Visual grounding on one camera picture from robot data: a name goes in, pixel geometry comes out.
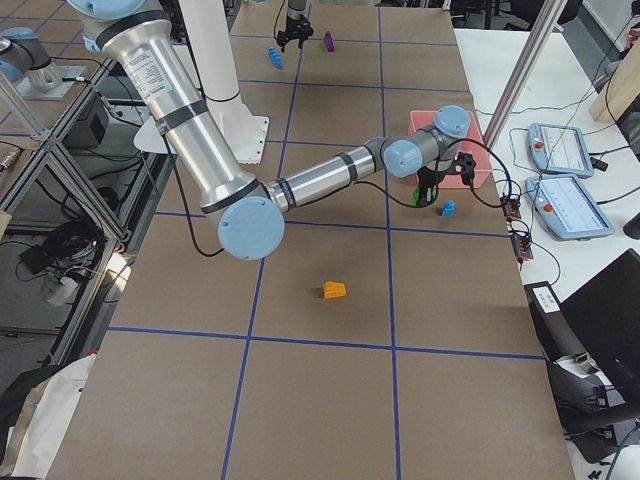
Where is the orange sloped block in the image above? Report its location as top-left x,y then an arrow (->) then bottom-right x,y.
322,281 -> 347,299

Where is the small blue block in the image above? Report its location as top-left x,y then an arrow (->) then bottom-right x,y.
440,200 -> 457,218

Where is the aluminium frame post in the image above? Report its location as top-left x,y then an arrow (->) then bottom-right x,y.
483,0 -> 567,148

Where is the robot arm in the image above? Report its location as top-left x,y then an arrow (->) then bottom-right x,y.
275,0 -> 314,53
70,1 -> 471,260

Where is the teach pendant near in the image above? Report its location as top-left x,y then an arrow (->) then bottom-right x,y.
525,174 -> 615,240

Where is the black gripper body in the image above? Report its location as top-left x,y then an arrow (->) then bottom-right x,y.
417,167 -> 443,206
277,18 -> 313,53

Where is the purple sloped block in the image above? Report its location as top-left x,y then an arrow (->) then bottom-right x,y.
323,31 -> 335,53

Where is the black laptop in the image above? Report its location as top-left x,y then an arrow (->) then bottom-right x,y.
561,249 -> 639,401

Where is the teach pendant far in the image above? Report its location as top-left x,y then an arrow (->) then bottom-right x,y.
527,123 -> 594,178

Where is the long blue four-stud block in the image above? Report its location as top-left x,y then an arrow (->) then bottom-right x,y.
267,46 -> 283,69

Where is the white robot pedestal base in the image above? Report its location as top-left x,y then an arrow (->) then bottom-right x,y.
133,0 -> 270,166

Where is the pink plastic box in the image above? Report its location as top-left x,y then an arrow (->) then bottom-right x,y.
408,110 -> 492,190

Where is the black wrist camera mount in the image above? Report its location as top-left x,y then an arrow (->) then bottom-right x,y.
457,152 -> 476,189

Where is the teach pendant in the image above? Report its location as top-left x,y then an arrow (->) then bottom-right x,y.
527,123 -> 594,178
525,174 -> 615,240

